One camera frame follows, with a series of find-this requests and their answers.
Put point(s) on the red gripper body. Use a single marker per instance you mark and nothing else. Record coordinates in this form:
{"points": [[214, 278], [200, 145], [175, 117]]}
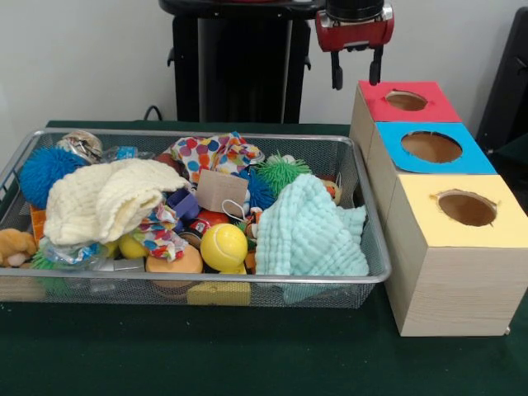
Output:
{"points": [[354, 35]]}

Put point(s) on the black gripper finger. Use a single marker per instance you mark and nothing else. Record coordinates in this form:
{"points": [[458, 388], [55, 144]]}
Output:
{"points": [[374, 66], [337, 70]]}

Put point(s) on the mint green cloth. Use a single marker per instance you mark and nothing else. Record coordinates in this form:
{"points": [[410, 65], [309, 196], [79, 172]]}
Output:
{"points": [[305, 231]]}

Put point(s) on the silver mesh bin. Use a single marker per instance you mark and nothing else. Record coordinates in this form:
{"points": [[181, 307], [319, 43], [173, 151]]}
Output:
{"points": [[356, 198]]}

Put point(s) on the wooden three-hole box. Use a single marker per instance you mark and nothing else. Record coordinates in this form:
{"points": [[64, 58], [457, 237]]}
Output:
{"points": [[453, 288]]}

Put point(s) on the green spiky ball toy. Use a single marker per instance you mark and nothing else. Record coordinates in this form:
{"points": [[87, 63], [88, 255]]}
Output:
{"points": [[280, 171]]}

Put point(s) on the black upright panel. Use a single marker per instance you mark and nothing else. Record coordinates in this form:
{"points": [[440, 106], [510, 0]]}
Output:
{"points": [[507, 82]]}

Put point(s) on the polka dot cloth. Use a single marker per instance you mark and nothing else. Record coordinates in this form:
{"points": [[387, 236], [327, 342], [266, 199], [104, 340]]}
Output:
{"points": [[206, 152]]}

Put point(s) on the dark green side tablecloth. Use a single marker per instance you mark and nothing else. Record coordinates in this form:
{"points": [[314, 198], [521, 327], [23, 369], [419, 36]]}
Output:
{"points": [[515, 150]]}

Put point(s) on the beige cardboard block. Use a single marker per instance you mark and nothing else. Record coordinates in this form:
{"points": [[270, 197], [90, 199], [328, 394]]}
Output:
{"points": [[220, 191]]}

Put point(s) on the yellow ball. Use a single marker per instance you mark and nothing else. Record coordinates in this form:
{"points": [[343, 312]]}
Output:
{"points": [[222, 245]]}

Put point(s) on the toy burger bun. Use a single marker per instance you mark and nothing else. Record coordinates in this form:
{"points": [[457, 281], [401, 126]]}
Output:
{"points": [[185, 262]]}

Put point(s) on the cream white cloth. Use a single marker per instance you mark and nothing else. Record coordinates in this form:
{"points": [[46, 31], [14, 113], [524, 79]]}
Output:
{"points": [[90, 198]]}

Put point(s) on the blue spiky ball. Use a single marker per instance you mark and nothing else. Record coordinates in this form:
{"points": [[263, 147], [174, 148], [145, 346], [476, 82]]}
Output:
{"points": [[41, 173]]}

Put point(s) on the orange plush toy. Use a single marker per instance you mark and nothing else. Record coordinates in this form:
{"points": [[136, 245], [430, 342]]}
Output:
{"points": [[16, 245]]}

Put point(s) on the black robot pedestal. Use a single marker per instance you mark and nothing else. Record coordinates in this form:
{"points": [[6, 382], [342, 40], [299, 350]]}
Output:
{"points": [[231, 74]]}

